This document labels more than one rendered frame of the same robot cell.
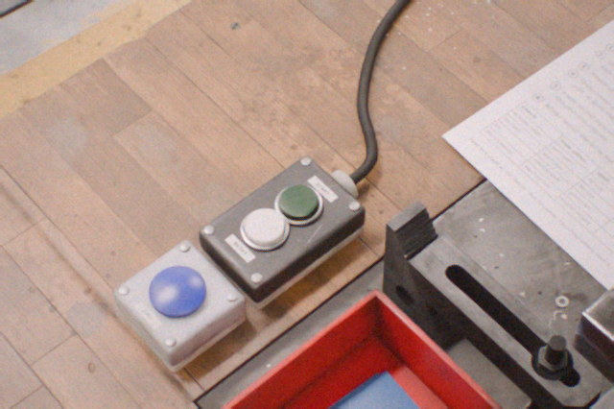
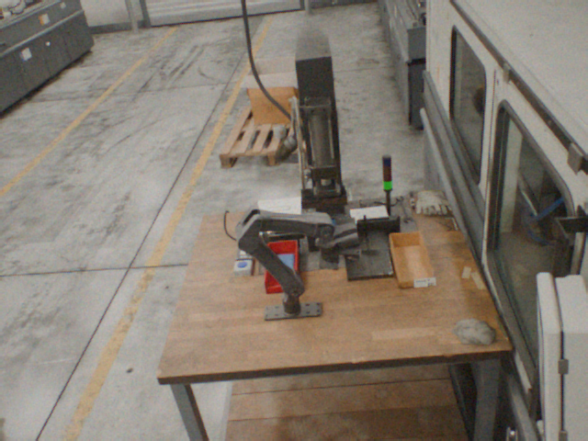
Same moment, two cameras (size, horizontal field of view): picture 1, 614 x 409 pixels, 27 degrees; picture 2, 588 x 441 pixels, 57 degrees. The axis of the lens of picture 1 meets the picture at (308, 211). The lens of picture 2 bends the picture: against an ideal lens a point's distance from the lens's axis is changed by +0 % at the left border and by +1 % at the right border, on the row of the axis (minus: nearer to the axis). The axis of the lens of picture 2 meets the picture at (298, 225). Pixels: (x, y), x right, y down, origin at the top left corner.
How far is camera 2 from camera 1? 156 cm
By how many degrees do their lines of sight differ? 39
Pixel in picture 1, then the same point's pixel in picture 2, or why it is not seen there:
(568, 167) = not seen: hidden behind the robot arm
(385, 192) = not seen: hidden behind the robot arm
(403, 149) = not seen: hidden behind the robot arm
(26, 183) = (200, 277)
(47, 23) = (86, 368)
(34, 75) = (96, 379)
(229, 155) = (225, 255)
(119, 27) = (107, 355)
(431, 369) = (283, 247)
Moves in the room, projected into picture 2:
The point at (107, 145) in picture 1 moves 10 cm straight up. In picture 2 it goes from (206, 267) to (200, 247)
